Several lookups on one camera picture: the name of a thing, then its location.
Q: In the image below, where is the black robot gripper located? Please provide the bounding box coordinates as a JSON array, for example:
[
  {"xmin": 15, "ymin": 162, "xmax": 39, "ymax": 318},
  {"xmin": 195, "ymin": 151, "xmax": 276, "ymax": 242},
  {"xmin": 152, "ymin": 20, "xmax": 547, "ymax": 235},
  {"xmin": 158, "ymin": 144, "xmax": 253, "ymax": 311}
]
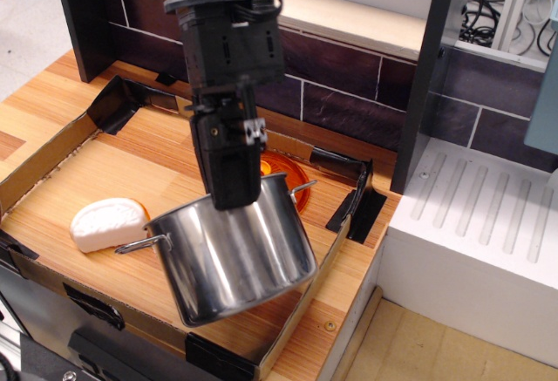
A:
[{"xmin": 164, "ymin": 0, "xmax": 284, "ymax": 210}]

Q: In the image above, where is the stainless steel pot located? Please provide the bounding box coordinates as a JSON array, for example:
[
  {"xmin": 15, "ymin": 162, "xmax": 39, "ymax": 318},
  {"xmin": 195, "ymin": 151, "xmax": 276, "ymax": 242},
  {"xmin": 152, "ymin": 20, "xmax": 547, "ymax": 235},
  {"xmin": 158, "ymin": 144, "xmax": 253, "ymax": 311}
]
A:
[{"xmin": 116, "ymin": 173, "xmax": 318, "ymax": 328}]

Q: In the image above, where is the cardboard fence with black tape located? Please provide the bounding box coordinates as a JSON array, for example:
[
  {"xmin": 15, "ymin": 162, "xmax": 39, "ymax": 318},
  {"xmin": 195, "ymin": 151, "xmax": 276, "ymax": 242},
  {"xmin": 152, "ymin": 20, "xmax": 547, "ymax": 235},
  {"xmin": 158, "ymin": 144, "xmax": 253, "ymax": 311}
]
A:
[{"xmin": 1, "ymin": 57, "xmax": 397, "ymax": 380}]

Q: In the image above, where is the orange transparent plastic lid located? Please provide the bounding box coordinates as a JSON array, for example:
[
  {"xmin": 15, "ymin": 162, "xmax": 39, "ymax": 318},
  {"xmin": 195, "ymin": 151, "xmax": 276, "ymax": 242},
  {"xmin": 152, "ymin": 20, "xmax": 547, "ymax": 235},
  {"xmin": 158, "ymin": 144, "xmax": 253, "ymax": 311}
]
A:
[{"xmin": 260, "ymin": 151, "xmax": 310, "ymax": 213}]

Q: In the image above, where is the white plastic food toy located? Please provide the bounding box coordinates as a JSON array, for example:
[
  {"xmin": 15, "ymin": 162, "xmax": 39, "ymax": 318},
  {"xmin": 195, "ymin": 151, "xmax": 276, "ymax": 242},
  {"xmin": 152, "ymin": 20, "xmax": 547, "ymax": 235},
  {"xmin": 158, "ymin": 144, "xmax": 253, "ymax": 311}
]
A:
[{"xmin": 69, "ymin": 198, "xmax": 150, "ymax": 253}]

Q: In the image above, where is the brass screw insert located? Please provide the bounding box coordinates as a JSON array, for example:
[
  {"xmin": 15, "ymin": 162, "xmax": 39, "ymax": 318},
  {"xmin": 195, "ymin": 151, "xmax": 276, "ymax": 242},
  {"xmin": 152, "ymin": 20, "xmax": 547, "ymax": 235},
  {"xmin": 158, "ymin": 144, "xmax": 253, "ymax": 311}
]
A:
[{"xmin": 324, "ymin": 321, "xmax": 337, "ymax": 331}]

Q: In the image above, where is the black metal front panel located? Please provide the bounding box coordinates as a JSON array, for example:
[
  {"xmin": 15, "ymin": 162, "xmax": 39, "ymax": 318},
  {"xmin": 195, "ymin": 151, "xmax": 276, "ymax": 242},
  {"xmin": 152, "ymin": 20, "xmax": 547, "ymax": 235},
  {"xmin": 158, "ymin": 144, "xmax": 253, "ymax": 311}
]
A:
[{"xmin": 1, "ymin": 268, "xmax": 212, "ymax": 380}]

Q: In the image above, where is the white ribbed drainboard sink unit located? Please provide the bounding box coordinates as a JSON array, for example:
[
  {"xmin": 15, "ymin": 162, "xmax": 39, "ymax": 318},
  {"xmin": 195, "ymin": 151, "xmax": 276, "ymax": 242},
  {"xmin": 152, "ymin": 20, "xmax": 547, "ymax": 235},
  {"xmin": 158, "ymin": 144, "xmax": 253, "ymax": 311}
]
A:
[{"xmin": 378, "ymin": 139, "xmax": 557, "ymax": 344}]

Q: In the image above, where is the grey metal box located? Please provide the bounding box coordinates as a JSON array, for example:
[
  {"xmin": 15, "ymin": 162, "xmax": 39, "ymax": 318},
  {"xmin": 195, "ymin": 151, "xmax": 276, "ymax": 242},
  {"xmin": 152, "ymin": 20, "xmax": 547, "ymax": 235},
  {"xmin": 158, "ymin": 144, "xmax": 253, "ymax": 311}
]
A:
[{"xmin": 524, "ymin": 43, "xmax": 558, "ymax": 154}]

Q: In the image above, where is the dark grey shelf frame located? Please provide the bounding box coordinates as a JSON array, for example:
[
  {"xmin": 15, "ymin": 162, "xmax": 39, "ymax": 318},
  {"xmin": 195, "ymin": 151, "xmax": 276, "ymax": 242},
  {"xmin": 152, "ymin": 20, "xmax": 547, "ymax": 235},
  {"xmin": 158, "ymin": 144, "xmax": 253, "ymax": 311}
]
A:
[{"xmin": 62, "ymin": 0, "xmax": 452, "ymax": 193}]

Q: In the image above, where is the black cable bundle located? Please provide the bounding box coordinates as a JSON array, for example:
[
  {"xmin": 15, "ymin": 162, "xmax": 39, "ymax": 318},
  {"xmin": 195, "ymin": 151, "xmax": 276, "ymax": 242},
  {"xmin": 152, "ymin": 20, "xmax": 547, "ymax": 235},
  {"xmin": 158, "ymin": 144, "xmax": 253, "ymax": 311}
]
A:
[{"xmin": 459, "ymin": 0, "xmax": 558, "ymax": 56}]

